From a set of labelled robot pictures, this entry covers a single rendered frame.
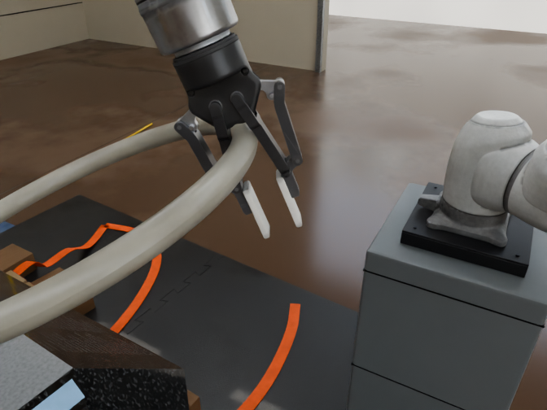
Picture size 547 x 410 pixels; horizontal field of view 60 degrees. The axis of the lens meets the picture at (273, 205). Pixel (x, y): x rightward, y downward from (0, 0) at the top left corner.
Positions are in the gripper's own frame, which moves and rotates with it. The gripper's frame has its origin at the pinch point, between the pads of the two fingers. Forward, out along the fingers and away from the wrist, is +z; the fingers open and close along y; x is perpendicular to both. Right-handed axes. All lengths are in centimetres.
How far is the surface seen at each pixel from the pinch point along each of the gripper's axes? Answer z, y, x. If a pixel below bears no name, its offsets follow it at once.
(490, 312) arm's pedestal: 56, -29, -31
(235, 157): -9.8, 0.2, 7.9
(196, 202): -9.4, 3.5, 15.1
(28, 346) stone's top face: 16, 54, -13
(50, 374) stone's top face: 19, 48, -7
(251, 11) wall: 0, 25, -537
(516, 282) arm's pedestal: 52, -37, -33
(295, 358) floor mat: 104, 31, -87
